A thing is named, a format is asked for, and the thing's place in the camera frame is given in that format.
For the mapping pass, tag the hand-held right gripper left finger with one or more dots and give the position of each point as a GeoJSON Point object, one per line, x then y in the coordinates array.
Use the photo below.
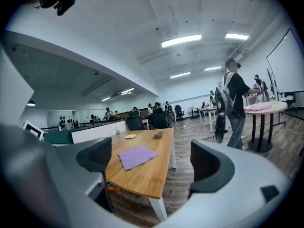
{"type": "Point", "coordinates": [95, 155]}

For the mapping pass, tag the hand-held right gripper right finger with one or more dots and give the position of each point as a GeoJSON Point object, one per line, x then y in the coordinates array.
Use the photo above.
{"type": "Point", "coordinates": [213, 165]}

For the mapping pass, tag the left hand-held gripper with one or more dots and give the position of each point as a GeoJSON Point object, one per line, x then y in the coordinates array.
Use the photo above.
{"type": "Point", "coordinates": [33, 129]}

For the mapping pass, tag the purple cloth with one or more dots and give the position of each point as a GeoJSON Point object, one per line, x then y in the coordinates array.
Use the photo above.
{"type": "Point", "coordinates": [136, 157]}

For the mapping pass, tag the black pendant lamp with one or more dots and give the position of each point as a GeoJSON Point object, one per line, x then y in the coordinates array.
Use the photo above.
{"type": "Point", "coordinates": [31, 103]}

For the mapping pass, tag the green partition panel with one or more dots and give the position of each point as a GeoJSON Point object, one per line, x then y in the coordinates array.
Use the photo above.
{"type": "Point", "coordinates": [58, 138]}

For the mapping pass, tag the clear plastic bottle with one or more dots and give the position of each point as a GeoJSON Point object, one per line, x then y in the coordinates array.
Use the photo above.
{"type": "Point", "coordinates": [118, 132]}

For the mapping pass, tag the orange bottle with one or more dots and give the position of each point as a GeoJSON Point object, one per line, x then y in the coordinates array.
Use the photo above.
{"type": "Point", "coordinates": [115, 188]}

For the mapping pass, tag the white plate with yellow food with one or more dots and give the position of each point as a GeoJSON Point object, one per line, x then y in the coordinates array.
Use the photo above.
{"type": "Point", "coordinates": [130, 136]}

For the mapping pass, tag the black hard backpack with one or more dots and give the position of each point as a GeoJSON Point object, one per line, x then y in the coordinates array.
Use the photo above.
{"type": "Point", "coordinates": [222, 125]}

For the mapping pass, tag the black office chair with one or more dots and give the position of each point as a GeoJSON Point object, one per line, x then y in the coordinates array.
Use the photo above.
{"type": "Point", "coordinates": [135, 122]}
{"type": "Point", "coordinates": [179, 111]}
{"type": "Point", "coordinates": [159, 120]}

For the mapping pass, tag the white desk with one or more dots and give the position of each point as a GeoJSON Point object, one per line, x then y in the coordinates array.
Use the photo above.
{"type": "Point", "coordinates": [207, 110]}

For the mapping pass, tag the round white table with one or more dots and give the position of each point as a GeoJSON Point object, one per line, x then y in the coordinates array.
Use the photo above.
{"type": "Point", "coordinates": [261, 132]}

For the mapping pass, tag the brown bowl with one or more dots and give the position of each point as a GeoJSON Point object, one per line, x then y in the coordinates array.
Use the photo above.
{"type": "Point", "coordinates": [158, 134]}

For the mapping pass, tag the ceiling light strip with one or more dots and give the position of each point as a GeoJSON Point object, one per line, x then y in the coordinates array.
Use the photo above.
{"type": "Point", "coordinates": [212, 68]}
{"type": "Point", "coordinates": [127, 91]}
{"type": "Point", "coordinates": [180, 75]}
{"type": "Point", "coordinates": [237, 36]}
{"type": "Point", "coordinates": [181, 41]}

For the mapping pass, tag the pink cloth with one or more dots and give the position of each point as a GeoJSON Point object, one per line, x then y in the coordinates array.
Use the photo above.
{"type": "Point", "coordinates": [259, 108]}

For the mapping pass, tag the dark coat rack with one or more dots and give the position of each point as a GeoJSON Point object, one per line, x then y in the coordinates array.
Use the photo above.
{"type": "Point", "coordinates": [270, 79]}

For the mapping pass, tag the large whiteboard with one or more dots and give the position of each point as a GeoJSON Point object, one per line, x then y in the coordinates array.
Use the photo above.
{"type": "Point", "coordinates": [287, 65]}

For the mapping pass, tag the black head-worn camera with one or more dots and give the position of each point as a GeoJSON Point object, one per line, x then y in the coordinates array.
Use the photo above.
{"type": "Point", "coordinates": [65, 3]}

